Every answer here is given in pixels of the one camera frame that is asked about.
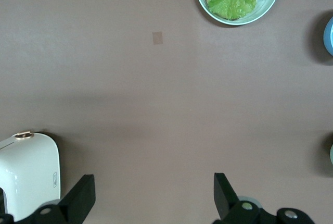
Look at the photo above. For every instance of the blue bowl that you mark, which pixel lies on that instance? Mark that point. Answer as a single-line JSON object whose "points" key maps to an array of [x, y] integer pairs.
{"points": [[329, 36]]}

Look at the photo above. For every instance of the green plate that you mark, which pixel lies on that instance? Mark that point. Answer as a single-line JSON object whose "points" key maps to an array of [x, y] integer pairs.
{"points": [[270, 2]]}

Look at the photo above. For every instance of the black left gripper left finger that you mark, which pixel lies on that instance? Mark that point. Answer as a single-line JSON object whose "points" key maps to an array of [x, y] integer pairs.
{"points": [[72, 203]]}

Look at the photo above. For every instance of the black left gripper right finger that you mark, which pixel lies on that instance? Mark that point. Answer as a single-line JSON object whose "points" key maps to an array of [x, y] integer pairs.
{"points": [[229, 208]]}

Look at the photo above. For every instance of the white toaster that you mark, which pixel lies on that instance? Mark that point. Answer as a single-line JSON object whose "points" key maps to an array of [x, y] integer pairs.
{"points": [[28, 166]]}

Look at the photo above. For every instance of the green bowl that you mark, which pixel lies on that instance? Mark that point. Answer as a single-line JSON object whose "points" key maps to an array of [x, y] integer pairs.
{"points": [[331, 153]]}

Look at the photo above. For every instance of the small tape patch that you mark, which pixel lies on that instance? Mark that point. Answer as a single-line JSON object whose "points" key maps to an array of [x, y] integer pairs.
{"points": [[157, 37]]}

